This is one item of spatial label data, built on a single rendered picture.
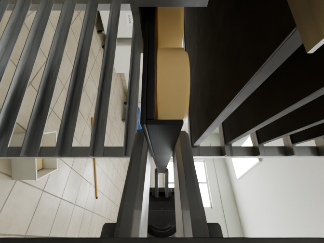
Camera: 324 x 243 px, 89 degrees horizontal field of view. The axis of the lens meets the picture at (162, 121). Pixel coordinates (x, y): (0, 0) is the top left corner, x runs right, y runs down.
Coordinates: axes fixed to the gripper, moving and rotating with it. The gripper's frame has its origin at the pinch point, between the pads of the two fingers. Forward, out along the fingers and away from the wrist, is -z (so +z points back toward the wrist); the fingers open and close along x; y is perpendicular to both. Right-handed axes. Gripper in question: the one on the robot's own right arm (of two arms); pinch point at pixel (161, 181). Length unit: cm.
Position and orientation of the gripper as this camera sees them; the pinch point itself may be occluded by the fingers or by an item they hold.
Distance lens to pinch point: 41.5
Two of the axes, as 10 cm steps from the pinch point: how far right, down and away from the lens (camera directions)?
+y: 0.0, 1.7, -9.8
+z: 0.0, 9.8, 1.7
